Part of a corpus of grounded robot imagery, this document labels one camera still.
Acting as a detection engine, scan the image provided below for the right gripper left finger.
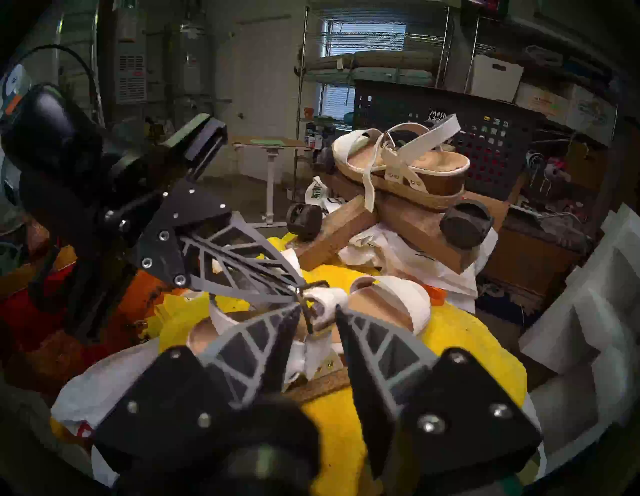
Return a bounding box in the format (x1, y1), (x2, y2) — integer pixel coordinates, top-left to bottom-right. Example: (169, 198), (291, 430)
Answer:
(94, 305), (303, 490)

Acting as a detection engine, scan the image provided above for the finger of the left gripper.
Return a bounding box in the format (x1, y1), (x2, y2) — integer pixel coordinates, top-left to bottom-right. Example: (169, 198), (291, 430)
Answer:
(150, 179), (306, 295)
(134, 224), (301, 305)

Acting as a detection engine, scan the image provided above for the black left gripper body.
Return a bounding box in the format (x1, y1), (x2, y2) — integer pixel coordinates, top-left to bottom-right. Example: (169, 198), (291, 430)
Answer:
(0, 87), (228, 251)

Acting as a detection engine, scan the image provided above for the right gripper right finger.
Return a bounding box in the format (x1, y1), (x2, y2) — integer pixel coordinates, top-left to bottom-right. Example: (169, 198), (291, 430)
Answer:
(335, 306), (544, 495)

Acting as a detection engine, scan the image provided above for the white strappy wedge sandal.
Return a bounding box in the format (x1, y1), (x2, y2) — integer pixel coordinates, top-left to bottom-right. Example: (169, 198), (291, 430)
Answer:
(187, 247), (433, 398)
(331, 114), (472, 213)

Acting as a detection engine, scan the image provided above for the yellow folded umbrella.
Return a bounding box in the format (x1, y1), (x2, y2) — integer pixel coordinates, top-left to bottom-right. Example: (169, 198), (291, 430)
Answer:
(140, 292), (186, 341)

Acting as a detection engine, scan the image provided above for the yellow terry towel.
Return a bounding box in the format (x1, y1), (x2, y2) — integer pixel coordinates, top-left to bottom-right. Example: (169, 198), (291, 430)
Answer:
(140, 232), (528, 496)

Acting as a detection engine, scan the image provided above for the white Target plastic bag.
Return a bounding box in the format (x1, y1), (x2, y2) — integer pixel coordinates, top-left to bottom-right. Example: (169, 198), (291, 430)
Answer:
(50, 340), (161, 488)

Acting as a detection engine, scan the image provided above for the white rolling overbed table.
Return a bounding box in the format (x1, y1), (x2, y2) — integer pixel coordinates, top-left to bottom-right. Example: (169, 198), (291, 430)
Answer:
(231, 137), (313, 228)

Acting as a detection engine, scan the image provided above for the grey furnace cabinet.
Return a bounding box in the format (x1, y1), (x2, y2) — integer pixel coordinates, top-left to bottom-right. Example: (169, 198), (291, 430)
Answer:
(100, 0), (151, 126)

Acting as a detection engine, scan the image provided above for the blue patterned rug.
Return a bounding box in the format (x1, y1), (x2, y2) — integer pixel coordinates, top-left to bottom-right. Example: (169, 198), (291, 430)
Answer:
(475, 280), (541, 326)

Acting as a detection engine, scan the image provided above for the white panel door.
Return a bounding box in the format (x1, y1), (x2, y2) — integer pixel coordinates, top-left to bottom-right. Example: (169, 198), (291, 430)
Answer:
(217, 20), (301, 181)

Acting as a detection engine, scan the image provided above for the grey water heater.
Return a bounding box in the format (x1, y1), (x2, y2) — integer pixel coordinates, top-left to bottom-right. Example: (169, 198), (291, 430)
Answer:
(167, 20), (216, 126)

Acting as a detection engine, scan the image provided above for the blue white product box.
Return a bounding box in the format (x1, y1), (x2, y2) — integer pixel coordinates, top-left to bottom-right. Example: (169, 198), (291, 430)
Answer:
(305, 122), (338, 151)

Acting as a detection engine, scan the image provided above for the red orange floral bag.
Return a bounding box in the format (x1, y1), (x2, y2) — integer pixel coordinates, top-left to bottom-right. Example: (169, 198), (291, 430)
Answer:
(0, 220), (171, 396)

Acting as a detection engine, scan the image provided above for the white foam packing block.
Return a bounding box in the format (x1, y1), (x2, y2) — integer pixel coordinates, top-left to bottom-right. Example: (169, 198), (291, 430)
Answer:
(517, 202), (640, 451)

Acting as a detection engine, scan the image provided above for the low brown wooden cabinet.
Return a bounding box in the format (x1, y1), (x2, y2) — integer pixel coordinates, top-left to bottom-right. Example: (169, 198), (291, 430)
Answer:
(482, 210), (591, 296)

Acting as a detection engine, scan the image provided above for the wooden caster dolly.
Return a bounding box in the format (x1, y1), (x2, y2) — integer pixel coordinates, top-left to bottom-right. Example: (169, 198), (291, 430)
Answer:
(285, 150), (496, 275)

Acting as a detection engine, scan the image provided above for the black plastic mesh basket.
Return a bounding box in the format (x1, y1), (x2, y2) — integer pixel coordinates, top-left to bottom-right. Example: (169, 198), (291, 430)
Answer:
(352, 79), (543, 201)

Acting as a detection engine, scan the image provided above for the sage green seat cushion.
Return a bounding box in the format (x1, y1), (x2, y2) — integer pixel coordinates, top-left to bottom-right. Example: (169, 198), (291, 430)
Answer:
(305, 67), (436, 87)

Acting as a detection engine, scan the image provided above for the khaki seat cushion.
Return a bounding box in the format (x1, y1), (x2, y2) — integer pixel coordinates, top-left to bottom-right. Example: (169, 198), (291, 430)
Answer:
(305, 50), (436, 72)

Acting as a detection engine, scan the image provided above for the window with white blinds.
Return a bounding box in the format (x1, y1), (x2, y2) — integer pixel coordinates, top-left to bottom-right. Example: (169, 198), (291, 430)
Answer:
(320, 20), (408, 121)

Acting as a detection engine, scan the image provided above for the brown cardboard storage box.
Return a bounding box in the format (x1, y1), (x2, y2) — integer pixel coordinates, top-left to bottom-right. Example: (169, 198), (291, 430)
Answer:
(567, 142), (608, 191)

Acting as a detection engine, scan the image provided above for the white labelled cardboard box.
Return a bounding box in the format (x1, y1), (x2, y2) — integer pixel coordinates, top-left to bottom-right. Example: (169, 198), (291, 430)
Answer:
(515, 82), (571, 123)

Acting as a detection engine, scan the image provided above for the small Gildan cardboard box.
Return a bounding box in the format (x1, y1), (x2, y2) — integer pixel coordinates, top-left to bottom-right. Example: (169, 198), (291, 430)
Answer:
(565, 85), (618, 146)

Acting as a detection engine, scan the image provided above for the chrome wire shelf rack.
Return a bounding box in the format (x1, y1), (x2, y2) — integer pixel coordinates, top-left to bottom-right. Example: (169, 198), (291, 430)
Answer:
(292, 5), (456, 201)
(462, 15), (621, 201)

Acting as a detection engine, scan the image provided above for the white box with handle hole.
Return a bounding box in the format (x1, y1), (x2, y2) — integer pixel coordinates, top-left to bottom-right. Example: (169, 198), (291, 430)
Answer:
(470, 54), (525, 103)

